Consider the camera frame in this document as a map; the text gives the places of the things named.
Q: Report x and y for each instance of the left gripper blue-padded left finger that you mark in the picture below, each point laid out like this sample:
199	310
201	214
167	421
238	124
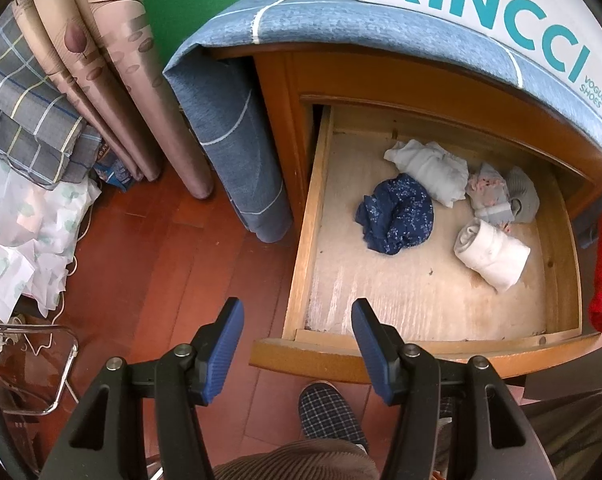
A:
104	437

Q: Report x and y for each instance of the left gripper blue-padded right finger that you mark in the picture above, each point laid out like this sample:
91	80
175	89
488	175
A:
491	437

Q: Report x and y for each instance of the navy floral underwear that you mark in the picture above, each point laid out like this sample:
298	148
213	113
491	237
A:
397	215

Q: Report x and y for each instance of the white rolled underwear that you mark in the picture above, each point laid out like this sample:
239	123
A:
498	257

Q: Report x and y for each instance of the wooden drawer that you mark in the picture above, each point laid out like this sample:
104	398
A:
425	292

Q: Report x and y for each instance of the grey knitted underwear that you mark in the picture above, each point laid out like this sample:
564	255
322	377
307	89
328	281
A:
524	200

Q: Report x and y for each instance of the pink floral grey underwear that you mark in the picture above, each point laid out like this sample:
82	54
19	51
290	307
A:
489	196

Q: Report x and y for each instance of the light grey crumpled underwear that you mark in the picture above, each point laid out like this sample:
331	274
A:
443	174

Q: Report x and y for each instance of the plaid slipper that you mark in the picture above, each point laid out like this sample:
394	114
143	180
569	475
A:
325	414

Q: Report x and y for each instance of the white floral bedsheet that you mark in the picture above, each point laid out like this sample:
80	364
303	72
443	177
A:
38	235

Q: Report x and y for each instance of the wooden nightstand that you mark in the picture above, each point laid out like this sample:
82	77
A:
298	81

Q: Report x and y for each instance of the blue snack packet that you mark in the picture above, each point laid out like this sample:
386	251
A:
109	169

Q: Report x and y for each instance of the grey plaid blanket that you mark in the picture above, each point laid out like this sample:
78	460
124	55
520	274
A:
42	136

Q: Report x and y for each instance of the blue denim cloth cover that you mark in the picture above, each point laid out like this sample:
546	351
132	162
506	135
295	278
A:
223	102

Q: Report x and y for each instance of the beige leaf-pattern curtain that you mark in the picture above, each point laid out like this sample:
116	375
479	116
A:
102	56

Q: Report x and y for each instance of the chrome wire rack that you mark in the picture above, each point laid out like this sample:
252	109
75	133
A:
36	364

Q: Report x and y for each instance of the brown corduroy trouser leg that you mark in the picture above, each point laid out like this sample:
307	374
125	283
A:
306	459

